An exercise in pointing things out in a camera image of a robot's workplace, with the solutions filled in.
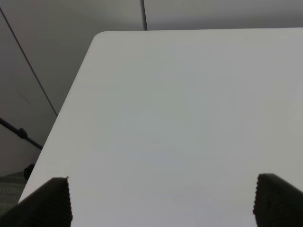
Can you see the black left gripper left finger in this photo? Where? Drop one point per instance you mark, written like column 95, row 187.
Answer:
column 47, row 206

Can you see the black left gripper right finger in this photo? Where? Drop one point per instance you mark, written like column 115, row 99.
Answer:
column 277, row 203

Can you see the black caster wheel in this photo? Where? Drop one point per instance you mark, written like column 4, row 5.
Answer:
column 28, row 171

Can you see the dark blue metal rail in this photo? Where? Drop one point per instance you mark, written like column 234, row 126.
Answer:
column 20, row 132

